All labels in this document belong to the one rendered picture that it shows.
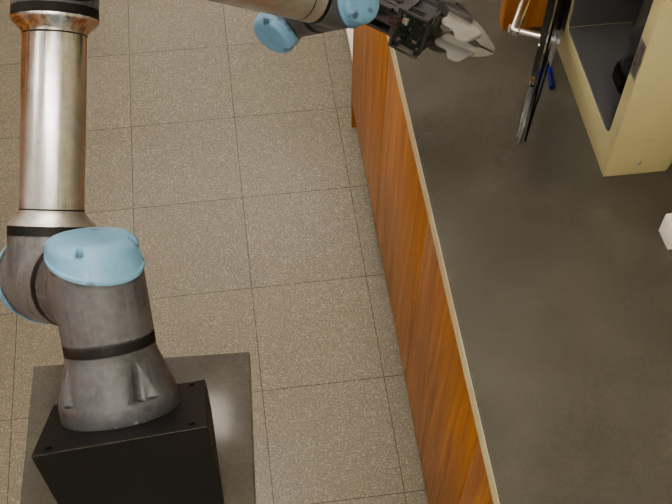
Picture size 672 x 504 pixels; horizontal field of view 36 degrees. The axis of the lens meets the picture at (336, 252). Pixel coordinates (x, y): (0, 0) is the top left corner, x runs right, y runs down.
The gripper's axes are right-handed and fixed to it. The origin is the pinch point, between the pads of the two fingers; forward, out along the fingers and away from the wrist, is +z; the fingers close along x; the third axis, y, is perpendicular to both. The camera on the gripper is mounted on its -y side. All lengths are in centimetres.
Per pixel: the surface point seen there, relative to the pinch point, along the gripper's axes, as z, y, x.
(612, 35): 14.7, -28.9, -3.9
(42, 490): -21, 80, -46
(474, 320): 18.7, 27.9, -27.5
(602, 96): 18.6, -14.6, -7.6
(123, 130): -105, -62, -112
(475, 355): 21.4, 33.2, -28.7
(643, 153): 29.1, -8.8, -10.5
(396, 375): 3, -29, -111
